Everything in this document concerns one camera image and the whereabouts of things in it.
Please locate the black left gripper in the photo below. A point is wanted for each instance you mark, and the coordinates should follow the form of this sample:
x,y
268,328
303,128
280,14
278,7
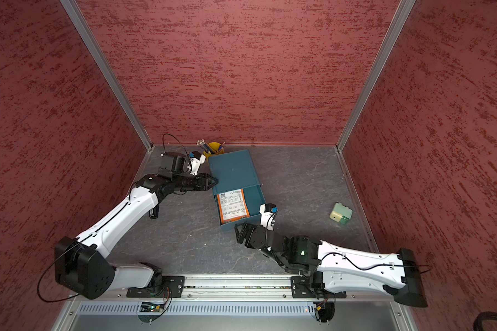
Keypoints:
x,y
202,181

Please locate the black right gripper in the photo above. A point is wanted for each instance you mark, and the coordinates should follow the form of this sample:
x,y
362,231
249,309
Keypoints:
x,y
246,228

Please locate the orange seed bag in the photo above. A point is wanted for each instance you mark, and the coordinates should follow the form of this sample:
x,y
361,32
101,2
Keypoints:
x,y
232,206

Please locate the teal drawer cabinet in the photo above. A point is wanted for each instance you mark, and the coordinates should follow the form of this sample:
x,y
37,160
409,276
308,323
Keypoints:
x,y
237,178

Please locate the teal drawer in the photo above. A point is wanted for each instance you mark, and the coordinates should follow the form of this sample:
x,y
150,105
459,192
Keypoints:
x,y
254,198

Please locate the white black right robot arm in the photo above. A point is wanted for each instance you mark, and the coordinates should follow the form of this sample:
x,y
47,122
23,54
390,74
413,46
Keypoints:
x,y
330,269

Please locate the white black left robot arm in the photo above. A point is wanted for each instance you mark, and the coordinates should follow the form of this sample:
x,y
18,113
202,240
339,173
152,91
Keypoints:
x,y
81,263

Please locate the yellow pen cup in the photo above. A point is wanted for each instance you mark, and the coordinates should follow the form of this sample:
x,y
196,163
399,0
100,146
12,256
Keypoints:
x,y
210,149

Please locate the green cream pencil sharpener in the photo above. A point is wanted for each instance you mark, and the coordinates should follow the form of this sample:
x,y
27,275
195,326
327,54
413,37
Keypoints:
x,y
341,214

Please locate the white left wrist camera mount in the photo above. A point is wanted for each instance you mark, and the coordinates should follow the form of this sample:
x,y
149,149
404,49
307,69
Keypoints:
x,y
173,164

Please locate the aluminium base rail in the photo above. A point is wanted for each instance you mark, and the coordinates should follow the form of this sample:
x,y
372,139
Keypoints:
x,y
253,287

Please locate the aluminium corner post left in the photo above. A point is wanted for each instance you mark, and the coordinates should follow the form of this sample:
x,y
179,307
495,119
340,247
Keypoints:
x,y
79,22

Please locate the aluminium corner post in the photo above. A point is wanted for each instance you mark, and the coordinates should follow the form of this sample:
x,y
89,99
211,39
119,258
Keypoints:
x,y
79,22
393,32

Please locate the aluminium corner post right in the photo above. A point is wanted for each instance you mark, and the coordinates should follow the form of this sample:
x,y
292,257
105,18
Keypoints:
x,y
393,32

